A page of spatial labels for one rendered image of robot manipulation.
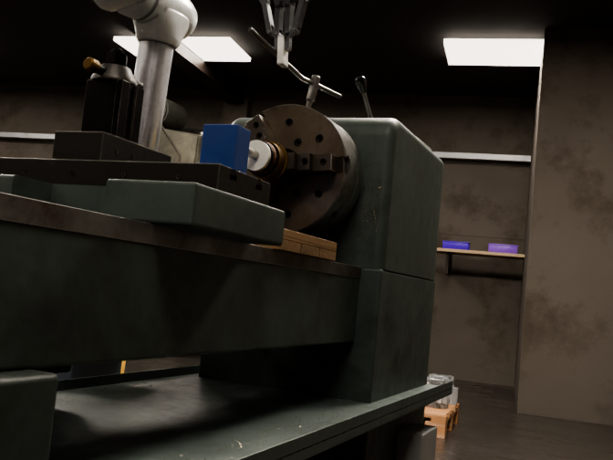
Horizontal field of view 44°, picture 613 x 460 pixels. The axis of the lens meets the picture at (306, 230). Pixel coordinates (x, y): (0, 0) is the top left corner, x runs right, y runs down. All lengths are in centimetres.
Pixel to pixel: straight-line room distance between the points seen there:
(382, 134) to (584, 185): 454
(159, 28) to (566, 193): 459
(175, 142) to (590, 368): 459
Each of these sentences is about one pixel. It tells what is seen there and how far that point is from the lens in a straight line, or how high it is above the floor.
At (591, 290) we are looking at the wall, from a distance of 629.
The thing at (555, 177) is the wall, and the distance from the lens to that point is 636.
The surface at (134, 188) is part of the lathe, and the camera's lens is 107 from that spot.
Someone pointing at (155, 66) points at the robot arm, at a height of 139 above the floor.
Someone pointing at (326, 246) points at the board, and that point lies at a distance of 160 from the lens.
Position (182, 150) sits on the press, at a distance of 803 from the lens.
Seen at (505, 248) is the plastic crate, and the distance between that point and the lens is 792.
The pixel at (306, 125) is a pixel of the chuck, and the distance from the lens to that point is 182.
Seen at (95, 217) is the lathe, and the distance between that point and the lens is 95.
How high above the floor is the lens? 80
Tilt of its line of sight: 5 degrees up
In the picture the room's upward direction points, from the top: 6 degrees clockwise
